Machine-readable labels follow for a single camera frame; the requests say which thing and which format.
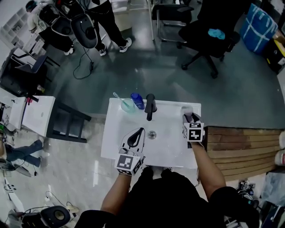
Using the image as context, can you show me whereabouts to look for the black faucet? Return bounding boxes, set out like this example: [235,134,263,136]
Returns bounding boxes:
[144,93,158,122]

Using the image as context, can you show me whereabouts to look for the dark blue chair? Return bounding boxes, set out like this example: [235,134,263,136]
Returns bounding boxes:
[10,54,61,75]

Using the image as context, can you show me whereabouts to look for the person's right forearm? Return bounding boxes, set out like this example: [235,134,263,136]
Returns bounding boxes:
[191,142,227,203]

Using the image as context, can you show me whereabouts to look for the clear plastic bag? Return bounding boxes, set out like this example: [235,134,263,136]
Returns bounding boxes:
[261,171,285,207]

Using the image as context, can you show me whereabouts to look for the person's left forearm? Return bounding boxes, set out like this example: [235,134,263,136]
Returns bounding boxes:
[101,173,132,216]

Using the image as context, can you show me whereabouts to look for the blue plastic bottle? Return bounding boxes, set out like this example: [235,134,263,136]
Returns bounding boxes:
[130,92,146,110]

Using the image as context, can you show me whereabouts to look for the blue striped bag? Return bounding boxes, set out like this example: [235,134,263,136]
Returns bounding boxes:
[240,3,279,55]

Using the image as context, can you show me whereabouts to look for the person's black clothing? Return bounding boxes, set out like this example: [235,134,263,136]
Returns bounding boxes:
[74,166,261,228]

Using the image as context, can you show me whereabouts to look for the clear toothbrush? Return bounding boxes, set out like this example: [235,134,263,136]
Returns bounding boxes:
[113,92,132,112]

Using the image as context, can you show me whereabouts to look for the black white-edged chair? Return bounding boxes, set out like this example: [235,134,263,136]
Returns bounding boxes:
[70,13,99,49]

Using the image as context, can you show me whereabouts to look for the white paint bucket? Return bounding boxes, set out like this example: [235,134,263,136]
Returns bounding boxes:
[274,130,285,166]

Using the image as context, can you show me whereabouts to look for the clear green cup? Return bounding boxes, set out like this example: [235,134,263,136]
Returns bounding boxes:
[120,98,136,113]

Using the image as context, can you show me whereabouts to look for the black round speaker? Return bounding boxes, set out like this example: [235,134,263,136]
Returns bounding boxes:
[40,205,71,228]

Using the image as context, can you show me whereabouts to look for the black office chair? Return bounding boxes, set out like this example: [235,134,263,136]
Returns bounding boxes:
[153,0,241,79]

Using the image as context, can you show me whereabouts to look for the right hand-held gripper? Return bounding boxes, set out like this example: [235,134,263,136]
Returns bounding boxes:
[182,112,206,149]

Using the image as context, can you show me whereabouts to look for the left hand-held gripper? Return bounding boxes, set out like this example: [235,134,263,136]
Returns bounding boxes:
[114,127,147,177]

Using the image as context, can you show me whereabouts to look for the white cubby shelf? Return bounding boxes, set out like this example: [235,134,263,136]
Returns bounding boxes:
[0,8,31,51]

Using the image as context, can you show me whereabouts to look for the teal cloth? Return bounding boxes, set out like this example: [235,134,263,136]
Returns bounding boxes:
[208,28,226,41]

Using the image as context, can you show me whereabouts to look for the wooden pallet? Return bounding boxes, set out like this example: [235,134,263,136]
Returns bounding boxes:
[204,126,284,181]

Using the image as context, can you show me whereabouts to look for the black and yellow box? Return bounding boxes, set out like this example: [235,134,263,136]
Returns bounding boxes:
[264,38,285,74]

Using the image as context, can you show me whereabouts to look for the black metal stand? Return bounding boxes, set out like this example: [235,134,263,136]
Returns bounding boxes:
[46,99,92,144]

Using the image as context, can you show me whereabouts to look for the black floor cable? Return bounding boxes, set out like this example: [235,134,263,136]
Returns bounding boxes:
[73,47,95,80]

